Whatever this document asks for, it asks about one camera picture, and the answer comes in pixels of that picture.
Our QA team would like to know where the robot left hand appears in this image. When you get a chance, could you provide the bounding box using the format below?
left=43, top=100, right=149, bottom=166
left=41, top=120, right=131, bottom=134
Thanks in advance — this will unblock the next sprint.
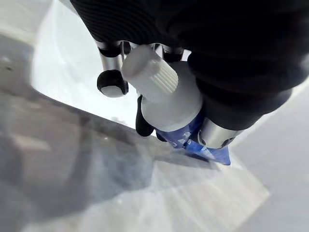
left=69, top=0, right=309, bottom=150

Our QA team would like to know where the blue tube with white cap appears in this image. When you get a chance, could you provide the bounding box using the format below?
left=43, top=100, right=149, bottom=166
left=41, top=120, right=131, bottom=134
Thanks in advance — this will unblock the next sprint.
left=121, top=45, right=232, bottom=166

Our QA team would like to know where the white wash basin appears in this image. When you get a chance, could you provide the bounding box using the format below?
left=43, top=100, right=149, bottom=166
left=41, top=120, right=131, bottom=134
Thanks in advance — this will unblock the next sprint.
left=30, top=0, right=157, bottom=138

